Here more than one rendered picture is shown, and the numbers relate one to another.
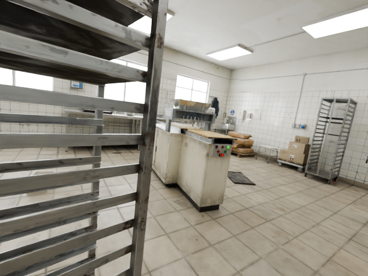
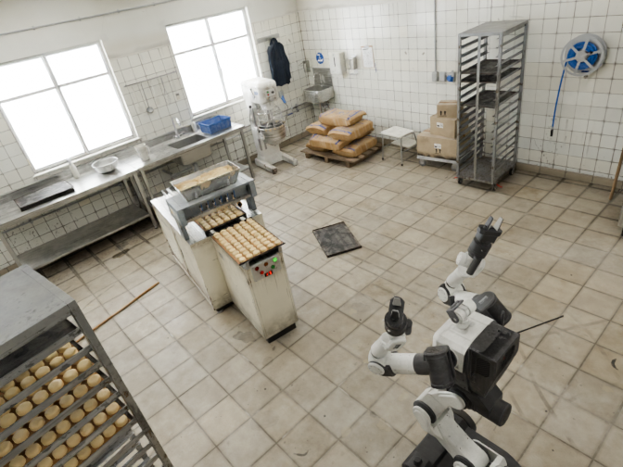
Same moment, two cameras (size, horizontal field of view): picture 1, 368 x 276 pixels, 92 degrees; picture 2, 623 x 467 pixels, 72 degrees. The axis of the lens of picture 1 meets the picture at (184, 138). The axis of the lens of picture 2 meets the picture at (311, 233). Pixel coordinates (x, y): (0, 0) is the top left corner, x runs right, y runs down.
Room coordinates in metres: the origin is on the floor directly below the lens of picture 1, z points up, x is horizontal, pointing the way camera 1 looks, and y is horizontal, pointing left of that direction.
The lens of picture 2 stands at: (-0.76, -0.73, 2.65)
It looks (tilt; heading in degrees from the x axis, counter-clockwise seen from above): 31 degrees down; 358
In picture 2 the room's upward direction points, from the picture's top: 11 degrees counter-clockwise
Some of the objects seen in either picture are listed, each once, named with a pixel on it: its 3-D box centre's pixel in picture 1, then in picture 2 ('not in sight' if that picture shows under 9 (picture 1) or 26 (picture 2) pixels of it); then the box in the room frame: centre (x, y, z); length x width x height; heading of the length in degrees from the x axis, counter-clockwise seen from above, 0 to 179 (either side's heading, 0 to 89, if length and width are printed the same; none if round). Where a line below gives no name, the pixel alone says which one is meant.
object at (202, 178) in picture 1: (201, 167); (254, 279); (2.33, -0.27, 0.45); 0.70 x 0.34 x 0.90; 26
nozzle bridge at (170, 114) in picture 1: (189, 121); (214, 206); (2.78, -0.05, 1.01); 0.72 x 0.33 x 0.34; 116
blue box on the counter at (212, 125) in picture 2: not in sight; (215, 124); (5.73, 0.13, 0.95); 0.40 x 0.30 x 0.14; 127
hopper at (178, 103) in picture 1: (191, 105); (207, 182); (2.78, -0.05, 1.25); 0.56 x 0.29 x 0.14; 116
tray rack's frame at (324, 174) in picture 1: (329, 139); (489, 107); (4.05, -3.27, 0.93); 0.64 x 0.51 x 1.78; 127
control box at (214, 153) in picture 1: (220, 150); (266, 267); (2.00, -0.43, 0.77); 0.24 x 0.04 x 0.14; 116
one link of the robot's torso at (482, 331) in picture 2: not in sight; (474, 352); (0.51, -1.38, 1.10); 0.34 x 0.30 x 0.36; 125
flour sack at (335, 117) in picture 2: (239, 134); (341, 117); (5.91, -1.80, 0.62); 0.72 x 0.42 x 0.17; 41
